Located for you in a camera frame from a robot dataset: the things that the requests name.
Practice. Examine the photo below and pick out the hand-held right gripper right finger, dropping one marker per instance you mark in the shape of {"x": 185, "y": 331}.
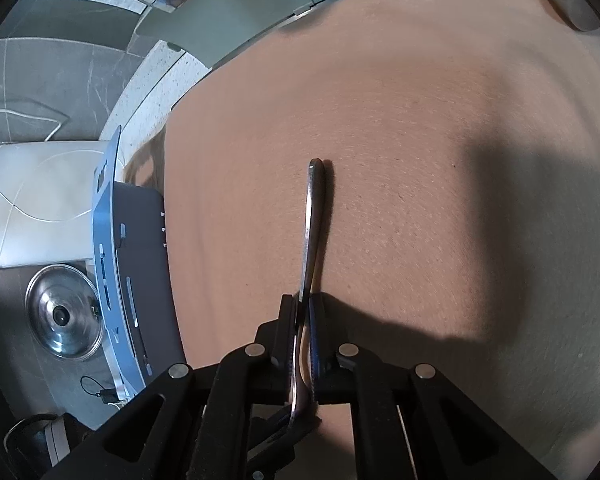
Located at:
{"x": 316, "y": 355}

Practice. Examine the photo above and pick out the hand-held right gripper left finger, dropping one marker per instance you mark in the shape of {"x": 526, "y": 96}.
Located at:
{"x": 286, "y": 340}

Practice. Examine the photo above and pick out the metal fork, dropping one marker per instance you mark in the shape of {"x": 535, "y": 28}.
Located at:
{"x": 312, "y": 220}

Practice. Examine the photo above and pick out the blue plastic basket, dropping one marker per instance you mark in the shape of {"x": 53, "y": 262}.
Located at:
{"x": 105, "y": 240}

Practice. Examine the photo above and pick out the steel pot lid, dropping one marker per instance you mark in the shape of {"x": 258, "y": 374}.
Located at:
{"x": 45, "y": 330}

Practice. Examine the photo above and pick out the white cutting board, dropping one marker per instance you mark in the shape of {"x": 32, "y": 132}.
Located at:
{"x": 55, "y": 245}

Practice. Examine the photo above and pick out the brown mat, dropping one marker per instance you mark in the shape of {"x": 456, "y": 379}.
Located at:
{"x": 430, "y": 160}

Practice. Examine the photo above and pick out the steel sink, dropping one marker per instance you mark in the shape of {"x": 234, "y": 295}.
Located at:
{"x": 260, "y": 5}

